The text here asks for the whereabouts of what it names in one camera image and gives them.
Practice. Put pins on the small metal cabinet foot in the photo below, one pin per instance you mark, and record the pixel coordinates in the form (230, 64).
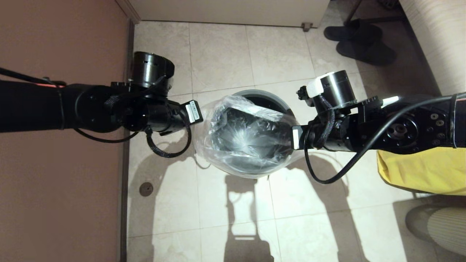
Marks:
(307, 27)

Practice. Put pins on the clear plastic trash bag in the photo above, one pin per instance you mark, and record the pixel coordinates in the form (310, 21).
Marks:
(225, 112)

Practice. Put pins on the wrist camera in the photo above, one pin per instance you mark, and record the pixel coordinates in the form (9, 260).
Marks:
(338, 89)
(149, 69)

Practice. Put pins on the grey ribbed round object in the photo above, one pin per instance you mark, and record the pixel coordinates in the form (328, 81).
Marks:
(447, 229)

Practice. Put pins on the beige door frame trim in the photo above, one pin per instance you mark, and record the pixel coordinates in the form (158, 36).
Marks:
(129, 11)

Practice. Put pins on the beige striped bench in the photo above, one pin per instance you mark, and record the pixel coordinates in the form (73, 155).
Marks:
(437, 43)

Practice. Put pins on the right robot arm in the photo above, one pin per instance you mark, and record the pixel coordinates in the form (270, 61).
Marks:
(418, 127)

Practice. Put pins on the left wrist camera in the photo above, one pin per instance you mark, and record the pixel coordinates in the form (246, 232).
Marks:
(149, 69)

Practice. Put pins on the grey round trash bin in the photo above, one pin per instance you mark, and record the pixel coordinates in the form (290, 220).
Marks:
(267, 95)

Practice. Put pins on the white cabinet panel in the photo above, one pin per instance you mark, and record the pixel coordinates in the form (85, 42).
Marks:
(225, 12)

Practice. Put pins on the round metal floor fitting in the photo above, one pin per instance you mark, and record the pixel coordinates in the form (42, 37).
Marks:
(146, 189)

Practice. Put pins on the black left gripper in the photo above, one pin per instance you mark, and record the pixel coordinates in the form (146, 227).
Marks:
(160, 116)

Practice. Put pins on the yellow bag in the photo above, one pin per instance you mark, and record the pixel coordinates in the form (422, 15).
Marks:
(422, 174)

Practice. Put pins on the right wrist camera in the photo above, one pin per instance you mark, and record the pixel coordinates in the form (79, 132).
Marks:
(338, 89)

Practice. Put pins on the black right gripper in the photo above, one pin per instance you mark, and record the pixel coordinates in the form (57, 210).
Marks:
(338, 131)

